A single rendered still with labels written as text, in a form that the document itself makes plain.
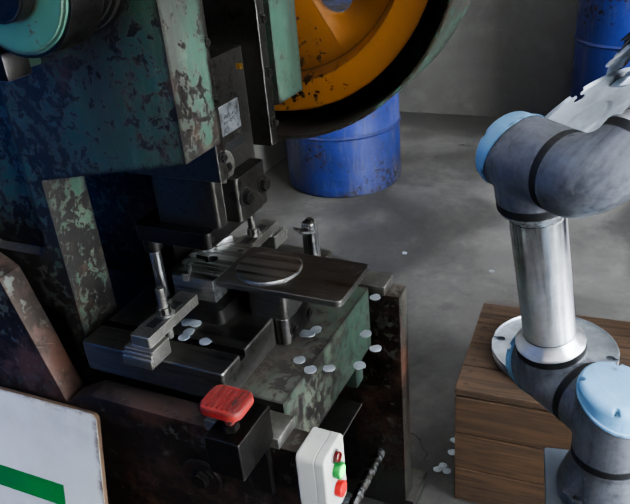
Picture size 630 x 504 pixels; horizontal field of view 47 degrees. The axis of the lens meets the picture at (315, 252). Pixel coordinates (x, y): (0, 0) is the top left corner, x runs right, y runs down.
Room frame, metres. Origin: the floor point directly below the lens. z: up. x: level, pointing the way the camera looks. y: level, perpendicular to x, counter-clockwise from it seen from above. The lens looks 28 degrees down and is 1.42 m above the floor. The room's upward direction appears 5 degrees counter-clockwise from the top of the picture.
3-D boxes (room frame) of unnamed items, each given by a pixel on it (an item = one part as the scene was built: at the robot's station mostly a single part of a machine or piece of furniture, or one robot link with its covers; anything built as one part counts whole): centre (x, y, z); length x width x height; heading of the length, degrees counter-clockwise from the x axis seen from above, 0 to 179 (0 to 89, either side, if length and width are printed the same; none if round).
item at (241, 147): (1.20, 0.16, 1.04); 0.17 x 0.15 x 0.30; 62
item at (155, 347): (1.07, 0.28, 0.76); 0.17 x 0.06 x 0.10; 152
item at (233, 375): (1.22, 0.20, 0.68); 0.45 x 0.30 x 0.06; 152
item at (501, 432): (1.38, -0.55, 0.18); 0.40 x 0.38 x 0.35; 66
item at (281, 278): (1.14, 0.04, 0.72); 0.25 x 0.14 x 0.14; 62
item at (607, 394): (0.87, -0.45, 0.62); 0.13 x 0.12 x 0.14; 22
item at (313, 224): (1.32, 0.01, 0.75); 0.03 x 0.03 x 0.10; 62
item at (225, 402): (0.82, 0.15, 0.72); 0.07 x 0.06 x 0.08; 62
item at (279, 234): (1.37, 0.12, 0.76); 0.17 x 0.06 x 0.10; 152
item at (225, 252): (1.22, 0.20, 0.76); 0.15 x 0.09 x 0.05; 152
